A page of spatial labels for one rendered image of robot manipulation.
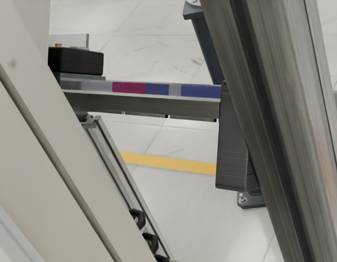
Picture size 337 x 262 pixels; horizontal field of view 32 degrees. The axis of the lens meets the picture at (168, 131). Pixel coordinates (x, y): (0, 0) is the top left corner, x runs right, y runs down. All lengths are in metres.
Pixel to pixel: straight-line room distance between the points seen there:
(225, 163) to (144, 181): 1.77
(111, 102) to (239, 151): 0.09
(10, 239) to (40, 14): 0.31
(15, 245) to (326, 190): 0.20
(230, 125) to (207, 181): 1.67
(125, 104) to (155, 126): 1.93
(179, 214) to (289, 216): 1.58
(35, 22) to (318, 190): 0.25
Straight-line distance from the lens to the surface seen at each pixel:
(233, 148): 0.33
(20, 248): 0.18
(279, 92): 0.29
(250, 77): 0.29
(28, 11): 0.45
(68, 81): 0.66
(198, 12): 1.45
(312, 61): 0.30
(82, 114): 1.36
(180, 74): 2.52
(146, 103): 0.36
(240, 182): 0.33
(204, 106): 0.34
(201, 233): 1.86
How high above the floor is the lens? 1.39
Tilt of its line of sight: 38 degrees down
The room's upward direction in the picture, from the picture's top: 23 degrees counter-clockwise
